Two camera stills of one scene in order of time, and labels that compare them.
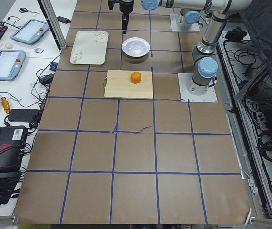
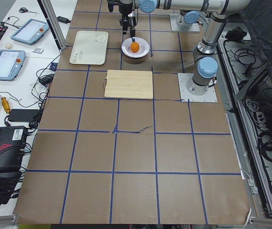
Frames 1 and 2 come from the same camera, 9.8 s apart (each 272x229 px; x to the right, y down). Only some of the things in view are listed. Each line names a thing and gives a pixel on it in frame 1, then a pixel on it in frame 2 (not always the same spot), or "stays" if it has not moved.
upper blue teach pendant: [30, 31] stays
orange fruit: [136, 77] -> [134, 46]
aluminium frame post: [53, 20] stays
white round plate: [136, 46] stays
